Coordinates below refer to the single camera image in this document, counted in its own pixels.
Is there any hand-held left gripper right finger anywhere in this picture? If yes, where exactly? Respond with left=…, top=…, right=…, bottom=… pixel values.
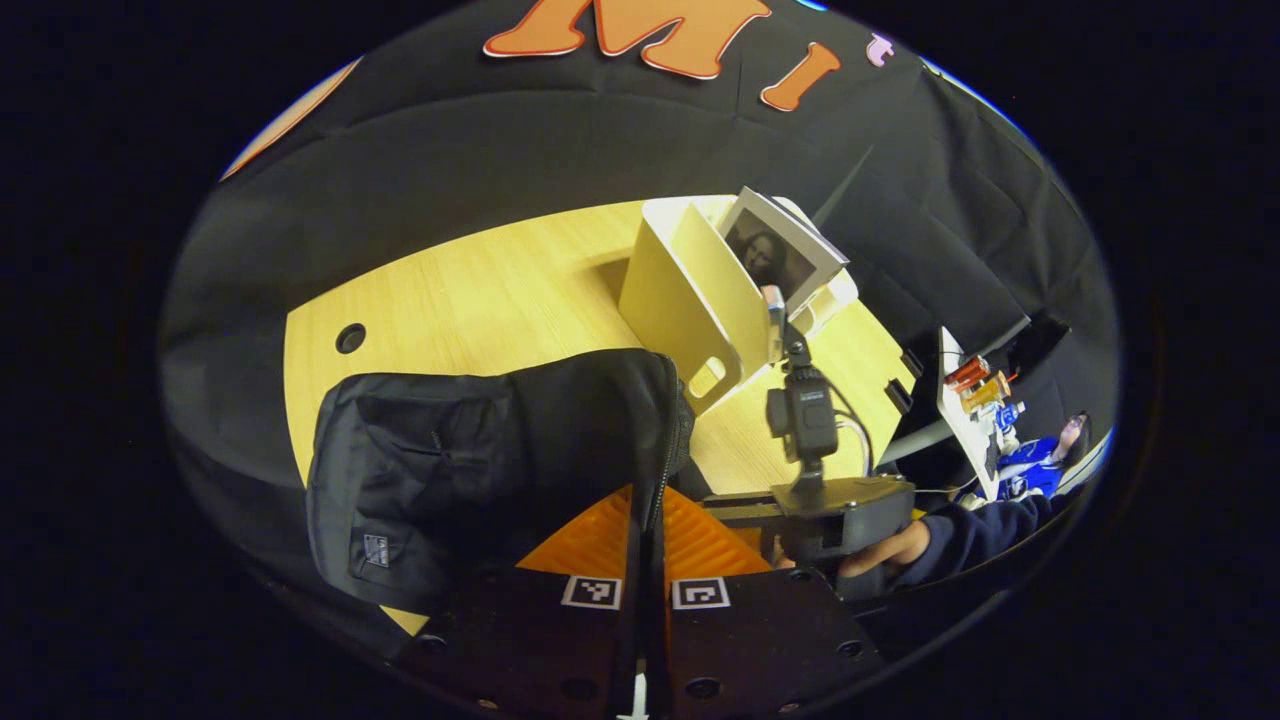
left=652, top=486, right=889, bottom=720

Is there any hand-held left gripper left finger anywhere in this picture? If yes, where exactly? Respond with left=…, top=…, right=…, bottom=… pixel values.
left=395, top=486, right=643, bottom=720

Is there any grey portrait cover book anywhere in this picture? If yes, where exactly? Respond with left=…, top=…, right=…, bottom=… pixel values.
left=715, top=186, right=851, bottom=316

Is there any white bookshelf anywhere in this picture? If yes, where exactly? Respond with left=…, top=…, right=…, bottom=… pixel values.
left=617, top=195, right=861, bottom=417

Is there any black schoolbag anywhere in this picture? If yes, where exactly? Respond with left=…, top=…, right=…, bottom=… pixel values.
left=305, top=347, right=698, bottom=616

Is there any white side desk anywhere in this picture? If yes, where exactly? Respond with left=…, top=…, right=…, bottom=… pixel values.
left=875, top=325, right=1006, bottom=501

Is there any small orange bottle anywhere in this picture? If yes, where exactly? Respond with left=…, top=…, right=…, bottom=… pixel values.
left=962, top=372, right=1013, bottom=411

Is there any black backdrop cloth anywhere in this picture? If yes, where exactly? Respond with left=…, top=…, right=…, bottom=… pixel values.
left=158, top=0, right=1121, bottom=651

